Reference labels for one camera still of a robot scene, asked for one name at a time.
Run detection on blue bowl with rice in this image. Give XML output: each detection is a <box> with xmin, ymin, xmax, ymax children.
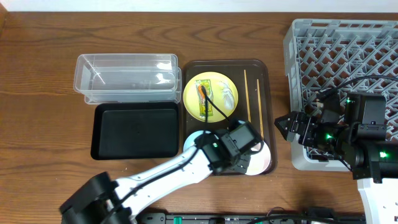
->
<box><xmin>183</xmin><ymin>130</ymin><xmax>204</xmax><ymax>152</ymax></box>

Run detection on dark brown serving tray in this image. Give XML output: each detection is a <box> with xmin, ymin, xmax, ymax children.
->
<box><xmin>183</xmin><ymin>59</ymin><xmax>277</xmax><ymax>175</ymax></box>

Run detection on green orange snack wrapper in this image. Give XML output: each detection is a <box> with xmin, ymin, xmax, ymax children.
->
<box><xmin>195</xmin><ymin>79</ymin><xmax>213</xmax><ymax>118</ymax></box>

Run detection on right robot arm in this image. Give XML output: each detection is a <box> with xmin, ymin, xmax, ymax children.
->
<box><xmin>274</xmin><ymin>92</ymin><xmax>397</xmax><ymax>223</ymax></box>

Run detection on white lilac bowl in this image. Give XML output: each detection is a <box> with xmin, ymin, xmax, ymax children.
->
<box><xmin>245</xmin><ymin>141</ymin><xmax>271</xmax><ymax>175</ymax></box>

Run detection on white napkin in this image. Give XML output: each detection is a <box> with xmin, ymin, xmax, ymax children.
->
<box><xmin>218</xmin><ymin>82</ymin><xmax>234</xmax><ymax>110</ymax></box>

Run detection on black plastic bin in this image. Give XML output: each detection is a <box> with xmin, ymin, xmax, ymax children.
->
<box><xmin>90</xmin><ymin>102</ymin><xmax>180</xmax><ymax>161</ymax></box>

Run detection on clear plastic bin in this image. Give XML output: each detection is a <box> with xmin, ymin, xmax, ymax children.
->
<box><xmin>73</xmin><ymin>54</ymin><xmax>182</xmax><ymax>105</ymax></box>

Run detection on grey dishwasher rack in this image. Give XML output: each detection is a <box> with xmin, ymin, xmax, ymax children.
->
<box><xmin>282</xmin><ymin>18</ymin><xmax>398</xmax><ymax>172</ymax></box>

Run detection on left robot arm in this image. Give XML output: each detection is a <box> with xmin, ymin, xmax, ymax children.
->
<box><xmin>59</xmin><ymin>128</ymin><xmax>258</xmax><ymax>223</ymax></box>

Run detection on wooden chopstick left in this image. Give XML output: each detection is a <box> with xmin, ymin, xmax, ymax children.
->
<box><xmin>244</xmin><ymin>70</ymin><xmax>251</xmax><ymax>122</ymax></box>

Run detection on black equipment rail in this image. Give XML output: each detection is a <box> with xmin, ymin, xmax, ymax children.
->
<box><xmin>136</xmin><ymin>207</ymin><xmax>366</xmax><ymax>224</ymax></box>

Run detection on yellow plate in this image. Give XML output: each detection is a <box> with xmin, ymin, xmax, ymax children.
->
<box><xmin>183</xmin><ymin>72</ymin><xmax>239</xmax><ymax>121</ymax></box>

